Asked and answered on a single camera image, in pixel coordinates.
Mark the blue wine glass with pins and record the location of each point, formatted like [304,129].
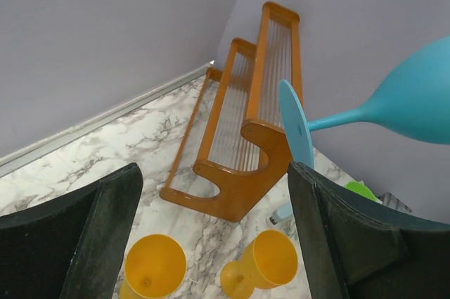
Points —
[413,101]

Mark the yellow wine glass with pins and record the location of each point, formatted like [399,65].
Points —
[155,267]
[269,261]

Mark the green wine glass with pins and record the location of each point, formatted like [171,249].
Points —
[361,189]

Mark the light blue eraser block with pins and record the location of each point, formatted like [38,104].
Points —
[280,214]

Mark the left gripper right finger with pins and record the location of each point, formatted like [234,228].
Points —
[353,247]

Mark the wooden dish rack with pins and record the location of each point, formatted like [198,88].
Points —
[244,151]

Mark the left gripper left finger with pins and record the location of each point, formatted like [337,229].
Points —
[71,246]

